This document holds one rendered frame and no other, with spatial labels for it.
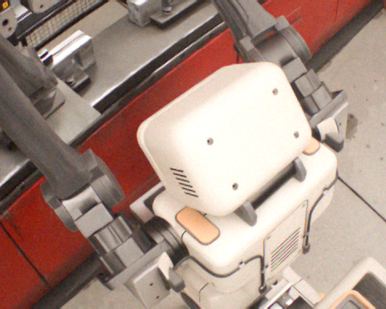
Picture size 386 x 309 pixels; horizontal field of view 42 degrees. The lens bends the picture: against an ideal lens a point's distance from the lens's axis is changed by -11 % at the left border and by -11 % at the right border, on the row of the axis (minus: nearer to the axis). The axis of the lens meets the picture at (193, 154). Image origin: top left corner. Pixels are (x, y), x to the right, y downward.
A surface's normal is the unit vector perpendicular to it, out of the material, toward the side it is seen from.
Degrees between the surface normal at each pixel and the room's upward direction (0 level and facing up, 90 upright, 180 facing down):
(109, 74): 0
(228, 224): 8
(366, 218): 0
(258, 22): 32
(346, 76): 0
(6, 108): 79
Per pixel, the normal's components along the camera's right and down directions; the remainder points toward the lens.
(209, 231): -0.13, -0.63
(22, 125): 0.44, 0.62
